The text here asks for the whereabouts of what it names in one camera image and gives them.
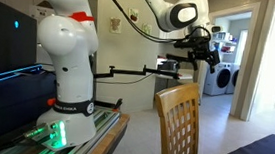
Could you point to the aluminium rail base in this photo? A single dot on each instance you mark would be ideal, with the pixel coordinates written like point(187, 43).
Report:
point(101, 124)

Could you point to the black stereo camera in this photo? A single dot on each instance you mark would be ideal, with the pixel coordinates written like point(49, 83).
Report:
point(172, 61)

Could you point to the white side table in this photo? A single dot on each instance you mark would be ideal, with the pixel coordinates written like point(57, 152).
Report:
point(177, 78)

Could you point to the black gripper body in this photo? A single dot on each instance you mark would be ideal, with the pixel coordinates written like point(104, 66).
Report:
point(200, 49)

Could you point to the laundry room shelf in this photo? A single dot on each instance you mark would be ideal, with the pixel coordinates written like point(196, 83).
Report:
point(225, 43)

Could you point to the green leaf wall picture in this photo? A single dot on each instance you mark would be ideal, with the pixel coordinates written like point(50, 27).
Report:
point(147, 29)

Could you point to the black computer tower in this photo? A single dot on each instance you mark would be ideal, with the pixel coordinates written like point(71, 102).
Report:
point(7, 38)

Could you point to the flower wall picture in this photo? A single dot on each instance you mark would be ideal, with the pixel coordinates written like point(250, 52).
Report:
point(115, 25)

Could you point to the white front-load washing machine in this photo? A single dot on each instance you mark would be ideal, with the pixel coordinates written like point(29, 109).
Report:
point(218, 78)

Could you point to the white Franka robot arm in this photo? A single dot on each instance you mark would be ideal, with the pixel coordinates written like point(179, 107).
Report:
point(71, 68)

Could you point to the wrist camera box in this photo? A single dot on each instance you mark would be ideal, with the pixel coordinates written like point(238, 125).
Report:
point(216, 29)

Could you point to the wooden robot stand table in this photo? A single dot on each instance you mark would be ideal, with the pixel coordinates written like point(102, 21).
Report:
point(110, 141)

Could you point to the wooden lattice-back chair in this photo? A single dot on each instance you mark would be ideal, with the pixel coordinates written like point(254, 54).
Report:
point(178, 127)

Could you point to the dark blue equipment case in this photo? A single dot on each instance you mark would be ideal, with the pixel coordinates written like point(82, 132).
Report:
point(11, 102)

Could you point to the white front-load dryer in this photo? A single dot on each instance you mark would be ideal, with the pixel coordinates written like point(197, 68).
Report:
point(233, 78)

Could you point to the cardboard box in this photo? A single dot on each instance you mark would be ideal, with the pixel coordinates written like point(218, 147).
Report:
point(44, 10)

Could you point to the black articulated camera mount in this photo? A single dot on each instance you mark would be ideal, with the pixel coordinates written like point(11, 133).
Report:
point(128, 72)

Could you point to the cherry wall picture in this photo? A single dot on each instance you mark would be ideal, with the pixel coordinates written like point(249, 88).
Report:
point(133, 15)

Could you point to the black red clamp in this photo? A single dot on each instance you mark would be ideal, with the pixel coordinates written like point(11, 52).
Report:
point(111, 105)

